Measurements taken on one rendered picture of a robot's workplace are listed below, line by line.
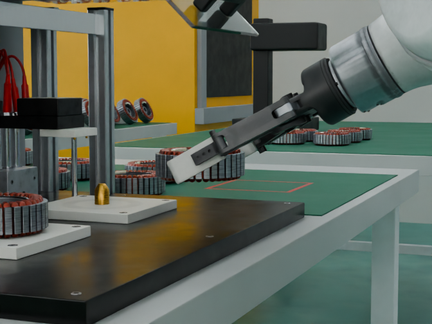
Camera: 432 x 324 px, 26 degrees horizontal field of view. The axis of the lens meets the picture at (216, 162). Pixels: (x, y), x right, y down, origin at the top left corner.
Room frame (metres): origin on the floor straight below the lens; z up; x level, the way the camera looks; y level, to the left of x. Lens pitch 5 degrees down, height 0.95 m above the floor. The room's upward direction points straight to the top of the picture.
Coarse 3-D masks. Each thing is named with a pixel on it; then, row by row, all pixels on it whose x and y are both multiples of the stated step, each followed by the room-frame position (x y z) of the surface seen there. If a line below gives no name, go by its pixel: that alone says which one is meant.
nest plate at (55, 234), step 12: (48, 228) 1.02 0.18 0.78; (60, 228) 1.02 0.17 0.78; (72, 228) 1.02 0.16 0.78; (84, 228) 1.02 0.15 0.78; (0, 240) 0.94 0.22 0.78; (12, 240) 0.94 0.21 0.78; (24, 240) 0.94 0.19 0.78; (36, 240) 0.94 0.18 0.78; (48, 240) 0.95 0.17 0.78; (60, 240) 0.98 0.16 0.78; (72, 240) 1.00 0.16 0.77; (0, 252) 0.91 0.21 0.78; (12, 252) 0.90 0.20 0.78; (24, 252) 0.91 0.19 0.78; (36, 252) 0.93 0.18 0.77
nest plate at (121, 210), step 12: (48, 204) 1.21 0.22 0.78; (60, 204) 1.21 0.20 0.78; (72, 204) 1.21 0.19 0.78; (84, 204) 1.21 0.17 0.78; (96, 204) 1.21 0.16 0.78; (108, 204) 1.21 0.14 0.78; (120, 204) 1.21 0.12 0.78; (132, 204) 1.21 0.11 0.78; (144, 204) 1.21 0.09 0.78; (156, 204) 1.21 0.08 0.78; (168, 204) 1.24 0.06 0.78; (48, 216) 1.16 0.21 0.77; (60, 216) 1.16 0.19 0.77; (72, 216) 1.15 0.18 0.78; (84, 216) 1.15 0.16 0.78; (96, 216) 1.14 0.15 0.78; (108, 216) 1.13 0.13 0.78; (120, 216) 1.13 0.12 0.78; (132, 216) 1.14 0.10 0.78; (144, 216) 1.17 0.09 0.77
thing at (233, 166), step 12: (156, 156) 1.15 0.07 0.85; (168, 156) 1.13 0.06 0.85; (228, 156) 1.13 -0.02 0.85; (240, 156) 1.15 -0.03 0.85; (156, 168) 1.15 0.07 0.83; (168, 168) 1.13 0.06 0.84; (216, 168) 1.12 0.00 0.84; (228, 168) 1.13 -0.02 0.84; (240, 168) 1.15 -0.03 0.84; (168, 180) 1.14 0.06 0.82; (192, 180) 1.12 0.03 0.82; (204, 180) 1.12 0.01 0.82; (216, 180) 1.13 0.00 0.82; (228, 180) 1.14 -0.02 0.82
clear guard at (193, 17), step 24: (48, 0) 1.38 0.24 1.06; (72, 0) 1.38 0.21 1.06; (96, 0) 1.38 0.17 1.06; (120, 0) 1.38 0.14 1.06; (144, 0) 1.38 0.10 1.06; (168, 0) 1.12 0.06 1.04; (192, 0) 1.20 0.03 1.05; (192, 24) 1.11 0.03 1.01; (216, 24) 1.19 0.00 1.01; (240, 24) 1.29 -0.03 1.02
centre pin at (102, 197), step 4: (100, 184) 1.22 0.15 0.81; (104, 184) 1.22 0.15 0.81; (96, 188) 1.22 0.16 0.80; (100, 188) 1.21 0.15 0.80; (104, 188) 1.21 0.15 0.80; (108, 188) 1.22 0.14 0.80; (96, 192) 1.21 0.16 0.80; (100, 192) 1.21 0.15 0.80; (104, 192) 1.21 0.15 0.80; (108, 192) 1.22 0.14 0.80; (96, 196) 1.21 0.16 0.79; (100, 196) 1.21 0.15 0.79; (104, 196) 1.21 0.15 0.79; (108, 196) 1.22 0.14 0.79; (96, 200) 1.21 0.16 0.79; (100, 200) 1.21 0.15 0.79; (104, 200) 1.21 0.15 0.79; (108, 200) 1.22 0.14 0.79; (100, 204) 1.21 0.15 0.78
